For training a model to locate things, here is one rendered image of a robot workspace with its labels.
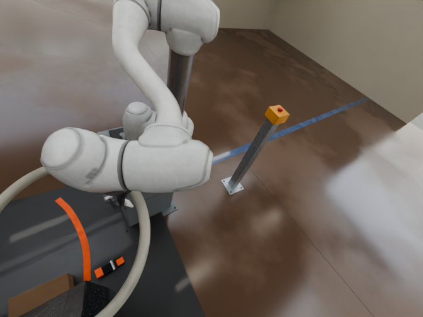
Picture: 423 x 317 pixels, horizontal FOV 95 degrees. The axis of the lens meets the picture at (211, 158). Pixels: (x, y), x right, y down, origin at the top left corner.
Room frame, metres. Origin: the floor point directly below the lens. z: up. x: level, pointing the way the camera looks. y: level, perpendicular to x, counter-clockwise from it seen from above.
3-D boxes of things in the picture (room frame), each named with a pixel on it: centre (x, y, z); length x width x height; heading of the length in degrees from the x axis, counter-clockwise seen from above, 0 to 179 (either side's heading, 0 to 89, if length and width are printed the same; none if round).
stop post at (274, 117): (1.31, -0.34, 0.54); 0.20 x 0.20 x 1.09; 46
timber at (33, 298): (-0.11, 0.68, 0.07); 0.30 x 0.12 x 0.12; 136
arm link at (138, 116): (0.77, 0.46, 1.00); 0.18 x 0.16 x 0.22; 110
